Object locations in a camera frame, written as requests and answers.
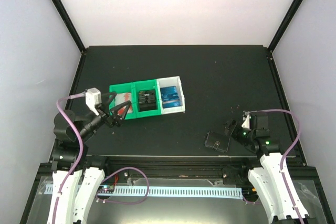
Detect black card holder wallet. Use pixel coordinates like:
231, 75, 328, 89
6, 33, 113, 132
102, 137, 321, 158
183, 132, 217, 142
204, 131, 230, 153

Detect green bin with black cards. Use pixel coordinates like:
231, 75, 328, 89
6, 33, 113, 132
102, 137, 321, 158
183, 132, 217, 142
133, 79, 161, 118

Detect white bin with blue cards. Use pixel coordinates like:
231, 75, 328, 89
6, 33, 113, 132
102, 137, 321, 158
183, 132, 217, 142
156, 76, 185, 114

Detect green bin with red cards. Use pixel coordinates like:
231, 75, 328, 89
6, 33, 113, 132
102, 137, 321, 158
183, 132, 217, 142
109, 82, 136, 120

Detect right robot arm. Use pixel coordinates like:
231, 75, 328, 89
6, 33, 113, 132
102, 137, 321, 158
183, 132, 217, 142
224, 110, 310, 223

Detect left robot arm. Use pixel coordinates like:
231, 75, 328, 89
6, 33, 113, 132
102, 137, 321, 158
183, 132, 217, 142
47, 88, 132, 223

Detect red white card stack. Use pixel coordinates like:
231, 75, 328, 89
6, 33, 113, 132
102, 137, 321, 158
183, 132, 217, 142
115, 92, 133, 115

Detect black card stack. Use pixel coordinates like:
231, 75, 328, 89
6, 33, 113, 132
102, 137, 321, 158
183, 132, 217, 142
138, 89, 157, 112

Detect blue card stack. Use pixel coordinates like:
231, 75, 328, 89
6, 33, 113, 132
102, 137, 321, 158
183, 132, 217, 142
160, 86, 181, 109

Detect right controller board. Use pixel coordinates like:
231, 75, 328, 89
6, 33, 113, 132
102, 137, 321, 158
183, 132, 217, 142
242, 188, 257, 196

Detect controller board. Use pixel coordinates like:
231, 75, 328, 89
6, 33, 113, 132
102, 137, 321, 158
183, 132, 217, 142
242, 188, 257, 196
97, 185, 115, 196

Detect left controller board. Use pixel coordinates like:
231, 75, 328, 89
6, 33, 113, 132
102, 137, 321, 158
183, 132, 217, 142
97, 185, 115, 196

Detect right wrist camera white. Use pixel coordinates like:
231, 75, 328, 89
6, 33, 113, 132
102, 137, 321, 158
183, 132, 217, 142
241, 111, 250, 130

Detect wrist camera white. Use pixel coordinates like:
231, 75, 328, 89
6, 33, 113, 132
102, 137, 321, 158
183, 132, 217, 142
241, 111, 250, 130
85, 88, 101, 115

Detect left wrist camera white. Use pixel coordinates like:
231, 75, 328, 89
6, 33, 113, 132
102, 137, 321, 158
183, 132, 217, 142
85, 88, 101, 115

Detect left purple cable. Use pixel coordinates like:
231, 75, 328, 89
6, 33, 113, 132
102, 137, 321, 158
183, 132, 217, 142
51, 91, 150, 224

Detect purple cable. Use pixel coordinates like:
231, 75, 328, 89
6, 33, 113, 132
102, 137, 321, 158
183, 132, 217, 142
243, 108, 307, 224
51, 91, 150, 224

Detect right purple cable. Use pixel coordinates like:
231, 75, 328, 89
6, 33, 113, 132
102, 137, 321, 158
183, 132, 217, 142
243, 108, 307, 224

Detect blue slotted cable duct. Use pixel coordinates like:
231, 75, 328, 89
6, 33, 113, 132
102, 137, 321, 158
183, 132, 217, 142
44, 183, 243, 199

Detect left black frame post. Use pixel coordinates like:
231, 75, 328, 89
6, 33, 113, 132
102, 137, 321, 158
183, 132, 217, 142
51, 0, 86, 53

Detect black frame post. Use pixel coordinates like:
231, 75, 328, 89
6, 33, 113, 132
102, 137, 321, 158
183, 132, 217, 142
267, 0, 303, 52
51, 0, 86, 53

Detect right black frame post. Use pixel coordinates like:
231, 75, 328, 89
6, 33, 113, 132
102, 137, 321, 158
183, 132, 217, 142
267, 0, 303, 52

